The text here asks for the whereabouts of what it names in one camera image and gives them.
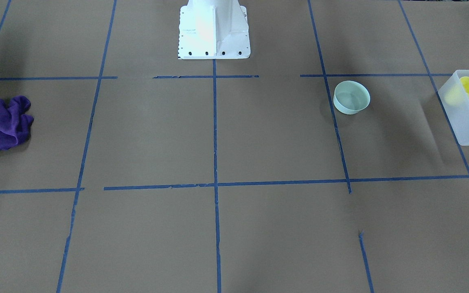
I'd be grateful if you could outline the yellow plastic cup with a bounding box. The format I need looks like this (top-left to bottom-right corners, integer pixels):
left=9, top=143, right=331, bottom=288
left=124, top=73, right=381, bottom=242
left=445, top=77, right=469, bottom=106

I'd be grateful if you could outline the light green bowl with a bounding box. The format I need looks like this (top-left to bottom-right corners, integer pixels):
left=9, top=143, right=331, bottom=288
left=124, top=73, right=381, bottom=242
left=333, top=81, right=371, bottom=115

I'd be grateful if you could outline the purple cloth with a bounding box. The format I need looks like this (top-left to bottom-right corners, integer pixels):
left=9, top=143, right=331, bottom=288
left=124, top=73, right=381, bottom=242
left=0, top=95, right=34, bottom=151

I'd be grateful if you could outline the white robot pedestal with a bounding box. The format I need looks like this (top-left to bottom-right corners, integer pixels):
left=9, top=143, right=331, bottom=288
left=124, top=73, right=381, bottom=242
left=178, top=0, right=251, bottom=60

